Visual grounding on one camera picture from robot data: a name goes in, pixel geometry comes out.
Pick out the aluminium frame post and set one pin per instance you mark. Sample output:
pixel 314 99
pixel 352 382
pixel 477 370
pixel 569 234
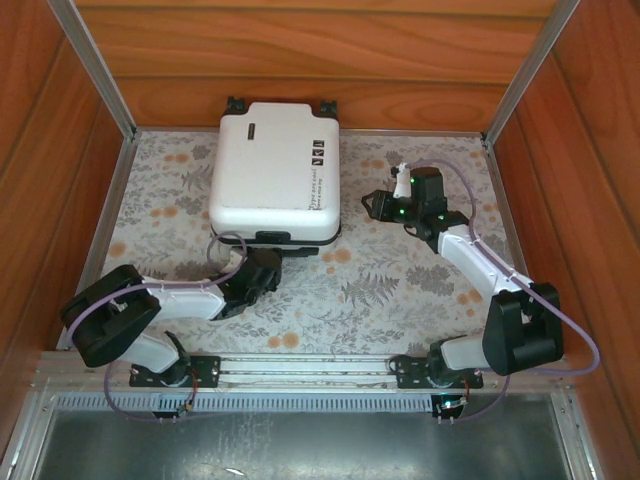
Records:
pixel 95 70
pixel 530 70

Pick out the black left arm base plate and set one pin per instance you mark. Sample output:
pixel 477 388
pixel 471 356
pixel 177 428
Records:
pixel 205 372

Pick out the aluminium lower frame bar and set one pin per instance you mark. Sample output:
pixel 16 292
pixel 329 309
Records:
pixel 575 440
pixel 29 440

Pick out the white hard-shell suitcase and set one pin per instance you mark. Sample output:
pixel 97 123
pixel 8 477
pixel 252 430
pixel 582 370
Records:
pixel 270 170

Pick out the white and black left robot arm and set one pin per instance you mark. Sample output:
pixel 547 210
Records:
pixel 185 300

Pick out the circuit board with green light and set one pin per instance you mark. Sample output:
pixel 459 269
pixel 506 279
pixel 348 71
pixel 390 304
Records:
pixel 450 404

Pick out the aluminium table side rail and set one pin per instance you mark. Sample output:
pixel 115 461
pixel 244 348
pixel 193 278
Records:
pixel 117 190

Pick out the aluminium mounting rail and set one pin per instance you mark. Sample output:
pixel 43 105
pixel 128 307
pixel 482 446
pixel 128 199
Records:
pixel 310 367

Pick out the floral patterned tablecloth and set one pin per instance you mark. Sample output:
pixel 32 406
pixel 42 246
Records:
pixel 350 300

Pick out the grey metal sheet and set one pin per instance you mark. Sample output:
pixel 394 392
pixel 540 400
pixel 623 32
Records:
pixel 350 450

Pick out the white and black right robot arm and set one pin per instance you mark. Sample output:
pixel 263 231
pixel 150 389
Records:
pixel 475 260

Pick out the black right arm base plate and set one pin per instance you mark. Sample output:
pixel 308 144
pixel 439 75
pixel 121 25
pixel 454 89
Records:
pixel 410 372

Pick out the small circuit board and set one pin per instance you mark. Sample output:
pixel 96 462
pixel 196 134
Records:
pixel 186 407

